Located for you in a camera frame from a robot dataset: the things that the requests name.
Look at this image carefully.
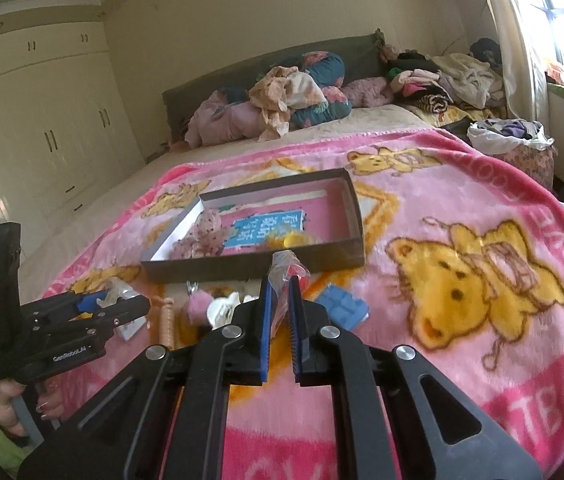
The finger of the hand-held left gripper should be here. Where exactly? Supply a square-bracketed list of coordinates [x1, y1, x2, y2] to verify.
[22, 287, 112, 321]
[36, 294, 151, 346]

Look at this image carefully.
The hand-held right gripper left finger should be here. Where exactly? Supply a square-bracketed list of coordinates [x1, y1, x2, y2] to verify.
[16, 276, 283, 480]

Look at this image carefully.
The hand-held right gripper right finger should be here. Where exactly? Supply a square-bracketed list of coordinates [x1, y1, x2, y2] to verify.
[287, 276, 545, 480]

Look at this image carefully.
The white hair accessory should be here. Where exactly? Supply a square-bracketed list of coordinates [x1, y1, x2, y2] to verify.
[94, 282, 135, 311]

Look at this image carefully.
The white jewelry card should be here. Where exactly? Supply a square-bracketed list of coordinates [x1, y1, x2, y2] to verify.
[113, 309, 149, 343]

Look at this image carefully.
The white claw hair clip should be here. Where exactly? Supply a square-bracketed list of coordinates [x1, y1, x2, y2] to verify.
[206, 294, 241, 332]

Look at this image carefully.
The white small hair clip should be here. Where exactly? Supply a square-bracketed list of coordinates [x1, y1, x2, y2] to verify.
[268, 249, 311, 338]

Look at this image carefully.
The pink pompom hair clip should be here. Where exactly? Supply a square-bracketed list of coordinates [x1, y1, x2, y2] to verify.
[184, 282, 213, 327]

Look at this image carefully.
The shallow cardboard box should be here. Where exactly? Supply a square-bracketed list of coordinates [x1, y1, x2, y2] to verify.
[140, 167, 365, 283]

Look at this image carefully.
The person's left hand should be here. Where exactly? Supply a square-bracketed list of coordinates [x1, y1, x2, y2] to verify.
[0, 379, 65, 438]

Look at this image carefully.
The yellow fluffy hair accessory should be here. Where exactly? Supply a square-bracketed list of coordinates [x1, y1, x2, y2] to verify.
[264, 230, 309, 252]

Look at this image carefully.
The blue printed card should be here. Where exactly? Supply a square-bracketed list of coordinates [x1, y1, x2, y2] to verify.
[226, 209, 309, 254]

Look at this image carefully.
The bed with beige sheet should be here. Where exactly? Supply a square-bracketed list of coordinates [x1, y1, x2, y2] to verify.
[0, 102, 560, 291]

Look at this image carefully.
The cream built-in wardrobe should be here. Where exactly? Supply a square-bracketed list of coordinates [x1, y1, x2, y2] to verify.
[0, 7, 147, 281]

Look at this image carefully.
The pink bear printed blanket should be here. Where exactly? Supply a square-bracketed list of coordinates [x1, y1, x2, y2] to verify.
[42, 127, 564, 480]

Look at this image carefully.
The pink quilt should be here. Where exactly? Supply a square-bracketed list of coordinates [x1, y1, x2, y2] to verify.
[184, 87, 293, 149]

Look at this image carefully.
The peach floral cloth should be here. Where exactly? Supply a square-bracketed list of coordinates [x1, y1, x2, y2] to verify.
[248, 65, 329, 142]

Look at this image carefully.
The pink fuzzy garment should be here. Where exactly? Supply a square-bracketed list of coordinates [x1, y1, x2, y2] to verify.
[341, 76, 395, 109]

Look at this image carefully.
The dark blue floral quilt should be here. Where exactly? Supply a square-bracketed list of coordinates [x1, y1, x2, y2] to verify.
[287, 51, 353, 129]

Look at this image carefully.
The floral laundry bag with clothes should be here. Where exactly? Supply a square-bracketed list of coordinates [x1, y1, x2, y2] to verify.
[467, 117, 559, 192]

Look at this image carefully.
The pile of mixed clothes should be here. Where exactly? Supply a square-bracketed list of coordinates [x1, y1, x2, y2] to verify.
[384, 36, 509, 127]

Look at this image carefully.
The orange patterned cloth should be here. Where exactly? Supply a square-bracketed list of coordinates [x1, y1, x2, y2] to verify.
[543, 59, 564, 87]

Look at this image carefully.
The cream curtain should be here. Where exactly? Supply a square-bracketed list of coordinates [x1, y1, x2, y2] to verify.
[471, 0, 554, 122]

